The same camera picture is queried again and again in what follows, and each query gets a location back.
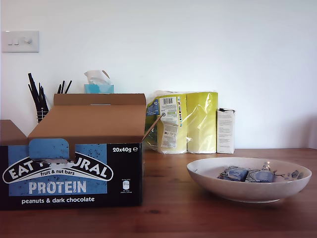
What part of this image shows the white wall light switch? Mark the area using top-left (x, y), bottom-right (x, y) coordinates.
top-left (1, 30), bottom-right (40, 54)

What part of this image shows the Eat Natural carton box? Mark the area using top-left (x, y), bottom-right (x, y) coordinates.
top-left (0, 93), bottom-right (163, 211)

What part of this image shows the wire stick holder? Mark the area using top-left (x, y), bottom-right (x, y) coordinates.
top-left (36, 110), bottom-right (52, 124)

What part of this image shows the white floral ceramic plate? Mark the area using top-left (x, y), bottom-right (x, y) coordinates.
top-left (186, 158), bottom-right (312, 203)

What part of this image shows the yellow paper towel pack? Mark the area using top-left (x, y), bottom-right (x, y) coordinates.
top-left (145, 90), bottom-right (219, 155)

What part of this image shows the white tissue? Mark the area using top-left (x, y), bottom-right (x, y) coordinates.
top-left (84, 70), bottom-right (112, 86)

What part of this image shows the blue protein snack bar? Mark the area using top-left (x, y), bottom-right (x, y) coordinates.
top-left (216, 167), bottom-right (250, 182)
top-left (245, 169), bottom-right (276, 183)

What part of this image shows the small white printed carton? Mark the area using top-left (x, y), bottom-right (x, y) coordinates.
top-left (216, 108), bottom-right (236, 154)

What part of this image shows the teal tissue box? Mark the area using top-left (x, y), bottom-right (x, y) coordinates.
top-left (84, 84), bottom-right (115, 95)

